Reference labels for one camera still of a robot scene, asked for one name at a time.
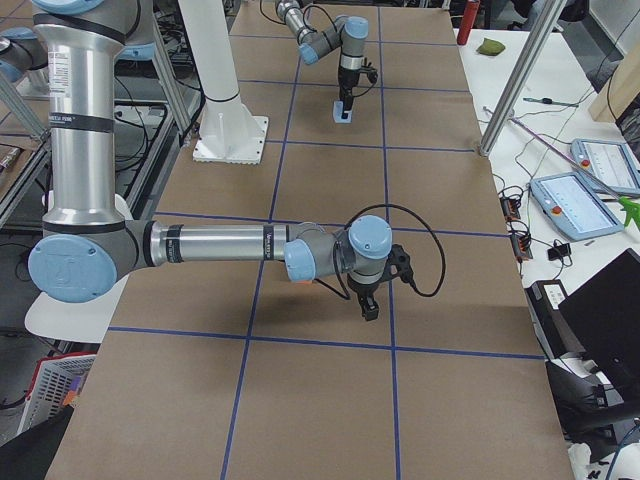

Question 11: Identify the green plastic clamp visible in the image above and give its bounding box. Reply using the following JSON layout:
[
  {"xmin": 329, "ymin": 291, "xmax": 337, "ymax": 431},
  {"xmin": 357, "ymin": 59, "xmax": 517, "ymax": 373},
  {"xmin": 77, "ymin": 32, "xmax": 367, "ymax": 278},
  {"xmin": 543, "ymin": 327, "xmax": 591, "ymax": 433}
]
[{"xmin": 617, "ymin": 196, "xmax": 640, "ymax": 229}]

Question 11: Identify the far blue teach pendant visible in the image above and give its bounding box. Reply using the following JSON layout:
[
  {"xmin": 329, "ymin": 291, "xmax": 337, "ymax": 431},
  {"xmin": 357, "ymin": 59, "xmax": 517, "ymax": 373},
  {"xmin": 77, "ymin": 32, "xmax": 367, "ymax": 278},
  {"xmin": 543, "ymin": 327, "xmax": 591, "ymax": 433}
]
[{"xmin": 570, "ymin": 139, "xmax": 639, "ymax": 195}]

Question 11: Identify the light blue foam block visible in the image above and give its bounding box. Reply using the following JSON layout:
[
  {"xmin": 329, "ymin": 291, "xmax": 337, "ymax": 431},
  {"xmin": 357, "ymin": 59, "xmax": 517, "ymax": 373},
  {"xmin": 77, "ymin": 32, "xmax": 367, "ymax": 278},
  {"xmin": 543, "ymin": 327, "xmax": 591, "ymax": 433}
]
[{"xmin": 332, "ymin": 100, "xmax": 352, "ymax": 124}]

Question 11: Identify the grey aluminium frame post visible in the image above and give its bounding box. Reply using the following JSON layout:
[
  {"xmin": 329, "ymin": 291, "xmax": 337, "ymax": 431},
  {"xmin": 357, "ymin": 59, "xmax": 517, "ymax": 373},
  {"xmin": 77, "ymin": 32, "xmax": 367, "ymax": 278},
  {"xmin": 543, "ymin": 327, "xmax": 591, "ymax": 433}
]
[{"xmin": 479, "ymin": 0, "xmax": 566, "ymax": 157}]

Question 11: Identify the white plastic chair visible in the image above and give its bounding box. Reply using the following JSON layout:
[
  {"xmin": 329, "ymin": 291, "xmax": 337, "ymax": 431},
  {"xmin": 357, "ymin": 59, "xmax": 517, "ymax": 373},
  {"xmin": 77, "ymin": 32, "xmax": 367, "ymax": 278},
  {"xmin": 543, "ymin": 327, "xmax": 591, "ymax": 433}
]
[{"xmin": 24, "ymin": 191, "xmax": 136, "ymax": 345}]

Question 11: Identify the red bottle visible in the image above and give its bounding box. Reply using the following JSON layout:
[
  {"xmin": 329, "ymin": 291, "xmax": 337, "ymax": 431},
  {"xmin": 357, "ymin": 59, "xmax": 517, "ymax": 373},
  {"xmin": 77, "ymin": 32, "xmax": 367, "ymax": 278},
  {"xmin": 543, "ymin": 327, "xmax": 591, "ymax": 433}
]
[{"xmin": 456, "ymin": 0, "xmax": 481, "ymax": 46}]

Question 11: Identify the blue teach pendant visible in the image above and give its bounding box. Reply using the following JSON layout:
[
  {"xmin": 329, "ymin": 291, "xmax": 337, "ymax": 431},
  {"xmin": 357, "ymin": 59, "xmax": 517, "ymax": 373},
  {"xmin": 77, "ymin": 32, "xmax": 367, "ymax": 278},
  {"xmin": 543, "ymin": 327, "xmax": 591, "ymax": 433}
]
[
  {"xmin": 570, "ymin": 139, "xmax": 639, "ymax": 195},
  {"xmin": 530, "ymin": 172, "xmax": 624, "ymax": 241}
]

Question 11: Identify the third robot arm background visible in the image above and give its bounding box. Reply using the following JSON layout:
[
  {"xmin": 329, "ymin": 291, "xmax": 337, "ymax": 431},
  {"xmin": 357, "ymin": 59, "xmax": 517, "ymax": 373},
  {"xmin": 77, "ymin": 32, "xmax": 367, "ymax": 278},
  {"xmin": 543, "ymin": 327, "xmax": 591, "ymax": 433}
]
[{"xmin": 1, "ymin": 27, "xmax": 49, "ymax": 93}]

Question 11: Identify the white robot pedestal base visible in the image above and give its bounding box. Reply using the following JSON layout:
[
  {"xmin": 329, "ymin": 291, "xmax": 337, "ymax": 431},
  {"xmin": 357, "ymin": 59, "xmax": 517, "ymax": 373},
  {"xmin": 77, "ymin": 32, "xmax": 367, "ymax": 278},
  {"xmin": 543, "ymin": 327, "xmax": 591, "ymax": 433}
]
[{"xmin": 179, "ymin": 0, "xmax": 269, "ymax": 164}]

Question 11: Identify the white perforated basket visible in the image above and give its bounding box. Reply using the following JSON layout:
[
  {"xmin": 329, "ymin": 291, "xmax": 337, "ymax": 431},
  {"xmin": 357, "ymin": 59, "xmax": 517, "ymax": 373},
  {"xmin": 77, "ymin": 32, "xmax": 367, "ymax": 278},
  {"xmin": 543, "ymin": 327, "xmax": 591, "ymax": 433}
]
[{"xmin": 17, "ymin": 352, "xmax": 96, "ymax": 435}]

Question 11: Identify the near blue teach pendant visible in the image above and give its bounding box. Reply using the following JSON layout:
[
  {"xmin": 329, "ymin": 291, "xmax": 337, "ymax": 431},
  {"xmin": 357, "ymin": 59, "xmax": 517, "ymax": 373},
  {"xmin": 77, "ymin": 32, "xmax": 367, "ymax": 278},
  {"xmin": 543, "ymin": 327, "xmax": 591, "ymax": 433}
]
[{"xmin": 530, "ymin": 172, "xmax": 624, "ymax": 241}]

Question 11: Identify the black electronics box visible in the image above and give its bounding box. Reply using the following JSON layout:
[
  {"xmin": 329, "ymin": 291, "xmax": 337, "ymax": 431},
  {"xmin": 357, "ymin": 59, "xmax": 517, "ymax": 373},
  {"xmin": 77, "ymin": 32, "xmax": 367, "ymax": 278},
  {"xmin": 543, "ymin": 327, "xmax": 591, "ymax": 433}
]
[{"xmin": 525, "ymin": 279, "xmax": 585, "ymax": 358}]

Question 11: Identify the brown paper table mat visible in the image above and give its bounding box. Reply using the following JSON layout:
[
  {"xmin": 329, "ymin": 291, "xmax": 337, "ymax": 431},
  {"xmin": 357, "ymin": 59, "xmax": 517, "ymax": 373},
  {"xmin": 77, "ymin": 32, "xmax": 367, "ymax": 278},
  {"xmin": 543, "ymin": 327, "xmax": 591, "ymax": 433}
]
[{"xmin": 42, "ymin": 3, "xmax": 575, "ymax": 480}]

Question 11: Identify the orange terminal board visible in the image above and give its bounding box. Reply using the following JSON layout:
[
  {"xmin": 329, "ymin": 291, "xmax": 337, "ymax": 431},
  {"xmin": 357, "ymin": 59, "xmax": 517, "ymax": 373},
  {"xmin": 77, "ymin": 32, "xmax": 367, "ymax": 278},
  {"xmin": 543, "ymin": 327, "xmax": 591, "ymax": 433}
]
[{"xmin": 500, "ymin": 195, "xmax": 533, "ymax": 263}]

